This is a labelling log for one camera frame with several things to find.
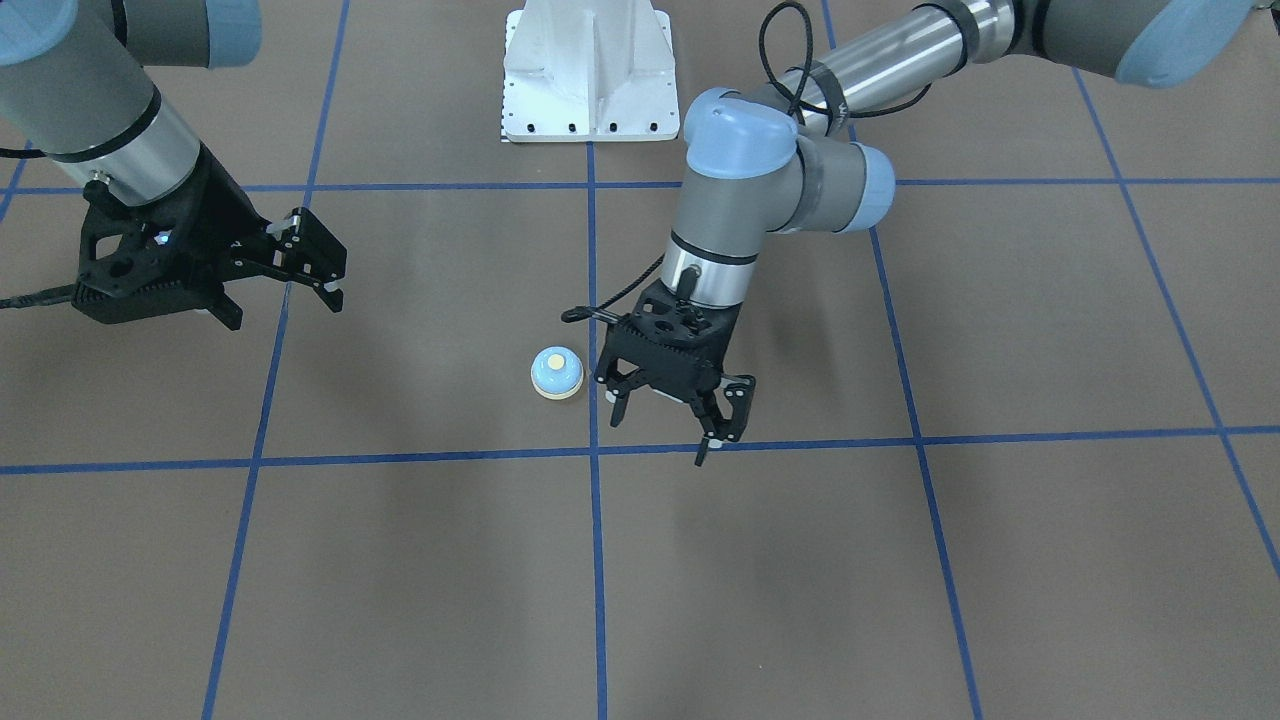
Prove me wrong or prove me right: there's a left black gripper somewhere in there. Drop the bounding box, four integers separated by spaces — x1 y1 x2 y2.
594 340 756 468

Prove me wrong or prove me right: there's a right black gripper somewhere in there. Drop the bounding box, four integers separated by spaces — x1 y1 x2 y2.
161 146 347 331

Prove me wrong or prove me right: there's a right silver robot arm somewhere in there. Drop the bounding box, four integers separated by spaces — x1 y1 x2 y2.
1 1 347 331

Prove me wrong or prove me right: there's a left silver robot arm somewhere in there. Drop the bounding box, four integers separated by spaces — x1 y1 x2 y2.
564 1 1263 462

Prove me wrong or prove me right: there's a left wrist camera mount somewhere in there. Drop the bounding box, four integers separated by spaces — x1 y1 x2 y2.
559 281 742 374

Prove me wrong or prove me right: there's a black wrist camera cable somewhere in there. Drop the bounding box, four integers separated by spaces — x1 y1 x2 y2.
756 0 936 136

